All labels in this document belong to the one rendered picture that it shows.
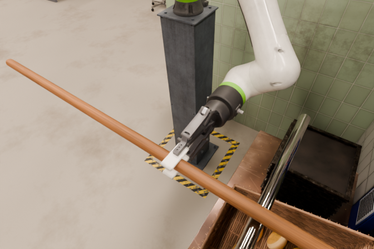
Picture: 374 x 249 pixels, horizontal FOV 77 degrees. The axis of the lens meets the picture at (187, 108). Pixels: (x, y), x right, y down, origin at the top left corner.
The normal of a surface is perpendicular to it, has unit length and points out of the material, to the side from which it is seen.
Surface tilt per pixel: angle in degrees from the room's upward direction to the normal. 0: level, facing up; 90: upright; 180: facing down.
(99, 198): 0
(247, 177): 0
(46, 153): 0
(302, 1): 90
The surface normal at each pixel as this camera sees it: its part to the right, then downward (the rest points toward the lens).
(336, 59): -0.57, 0.60
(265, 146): -0.04, -0.71
